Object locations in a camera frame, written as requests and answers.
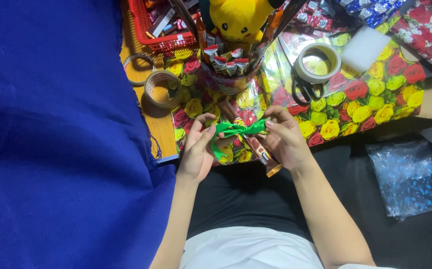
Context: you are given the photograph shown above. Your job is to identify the person's left hand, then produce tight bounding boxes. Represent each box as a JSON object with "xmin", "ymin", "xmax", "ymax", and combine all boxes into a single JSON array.
[{"xmin": 178, "ymin": 113, "xmax": 238, "ymax": 184}]

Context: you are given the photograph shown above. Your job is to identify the person's right hand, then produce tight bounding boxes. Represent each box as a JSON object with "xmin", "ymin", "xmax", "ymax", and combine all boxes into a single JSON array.
[{"xmin": 256, "ymin": 105, "xmax": 315, "ymax": 173}]

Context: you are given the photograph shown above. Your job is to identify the green ribbon bow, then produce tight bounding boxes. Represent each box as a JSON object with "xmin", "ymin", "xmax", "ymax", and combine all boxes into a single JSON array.
[{"xmin": 211, "ymin": 119, "xmax": 269, "ymax": 160}]

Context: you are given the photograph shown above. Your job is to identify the brown chocolate bar on stick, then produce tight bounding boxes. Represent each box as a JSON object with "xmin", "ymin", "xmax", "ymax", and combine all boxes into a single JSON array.
[{"xmin": 218, "ymin": 100, "xmax": 283, "ymax": 178}]

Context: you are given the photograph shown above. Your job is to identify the rose print wrapping paper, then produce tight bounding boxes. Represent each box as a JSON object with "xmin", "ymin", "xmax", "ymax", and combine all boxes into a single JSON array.
[{"xmin": 163, "ymin": 11, "xmax": 426, "ymax": 166}]

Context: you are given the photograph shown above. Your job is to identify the person's black trousers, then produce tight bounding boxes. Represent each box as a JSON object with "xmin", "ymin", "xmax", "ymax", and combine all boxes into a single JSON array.
[{"xmin": 186, "ymin": 129, "xmax": 432, "ymax": 269}]

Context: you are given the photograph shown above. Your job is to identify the clear adhesive tape roll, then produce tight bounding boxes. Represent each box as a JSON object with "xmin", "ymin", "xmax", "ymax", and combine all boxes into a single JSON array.
[{"xmin": 144, "ymin": 70, "xmax": 182, "ymax": 109}]

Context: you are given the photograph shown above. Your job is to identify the white double-sided tape roll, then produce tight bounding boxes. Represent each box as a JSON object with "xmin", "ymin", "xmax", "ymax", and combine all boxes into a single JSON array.
[{"xmin": 294, "ymin": 43, "xmax": 342, "ymax": 84}]

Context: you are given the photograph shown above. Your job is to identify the snack bouquet pot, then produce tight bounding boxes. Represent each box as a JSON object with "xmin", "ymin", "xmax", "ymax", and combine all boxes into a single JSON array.
[{"xmin": 197, "ymin": 37, "xmax": 263, "ymax": 96}]

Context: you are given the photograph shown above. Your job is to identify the thin clear tape roll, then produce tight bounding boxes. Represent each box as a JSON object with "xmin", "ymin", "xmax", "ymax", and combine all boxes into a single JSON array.
[{"xmin": 123, "ymin": 53, "xmax": 156, "ymax": 87}]

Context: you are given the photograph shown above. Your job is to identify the person's white shirt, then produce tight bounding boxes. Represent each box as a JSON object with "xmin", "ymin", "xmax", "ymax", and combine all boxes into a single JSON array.
[{"xmin": 179, "ymin": 226, "xmax": 396, "ymax": 269}]

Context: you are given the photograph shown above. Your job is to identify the white foam block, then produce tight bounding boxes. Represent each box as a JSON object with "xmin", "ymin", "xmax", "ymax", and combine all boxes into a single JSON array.
[{"xmin": 340, "ymin": 25, "xmax": 392, "ymax": 73}]

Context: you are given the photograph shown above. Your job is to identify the clear bag with blue print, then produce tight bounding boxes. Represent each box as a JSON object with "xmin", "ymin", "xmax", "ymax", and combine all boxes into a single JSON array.
[{"xmin": 365, "ymin": 140, "xmax": 432, "ymax": 222}]

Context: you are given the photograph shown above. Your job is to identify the pile of red snack packets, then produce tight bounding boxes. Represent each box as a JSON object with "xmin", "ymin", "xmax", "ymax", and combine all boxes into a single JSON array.
[{"xmin": 283, "ymin": 0, "xmax": 347, "ymax": 34}]

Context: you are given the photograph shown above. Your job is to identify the yellow plush toy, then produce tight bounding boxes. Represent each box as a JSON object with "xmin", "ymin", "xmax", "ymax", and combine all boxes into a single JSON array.
[{"xmin": 209, "ymin": 0, "xmax": 286, "ymax": 45}]

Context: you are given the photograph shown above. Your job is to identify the blue cloth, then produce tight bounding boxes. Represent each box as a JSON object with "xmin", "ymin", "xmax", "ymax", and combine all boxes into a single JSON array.
[{"xmin": 0, "ymin": 0, "xmax": 177, "ymax": 269}]

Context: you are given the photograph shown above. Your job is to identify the red plastic basket with snacks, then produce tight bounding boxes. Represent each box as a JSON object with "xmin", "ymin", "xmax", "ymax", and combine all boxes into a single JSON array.
[{"xmin": 128, "ymin": 0, "xmax": 201, "ymax": 53}]

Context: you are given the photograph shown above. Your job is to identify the pile of blue snack packets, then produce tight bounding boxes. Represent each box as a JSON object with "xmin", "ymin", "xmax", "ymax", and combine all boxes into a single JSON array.
[{"xmin": 334, "ymin": 0, "xmax": 407, "ymax": 28}]

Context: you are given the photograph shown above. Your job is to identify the red rose white wrapping paper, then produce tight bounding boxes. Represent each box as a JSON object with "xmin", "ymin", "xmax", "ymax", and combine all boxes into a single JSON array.
[{"xmin": 390, "ymin": 0, "xmax": 432, "ymax": 72}]

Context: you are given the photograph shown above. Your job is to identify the black handled scissors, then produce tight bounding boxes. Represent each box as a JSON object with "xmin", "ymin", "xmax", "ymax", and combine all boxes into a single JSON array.
[{"xmin": 278, "ymin": 35, "xmax": 325, "ymax": 105}]

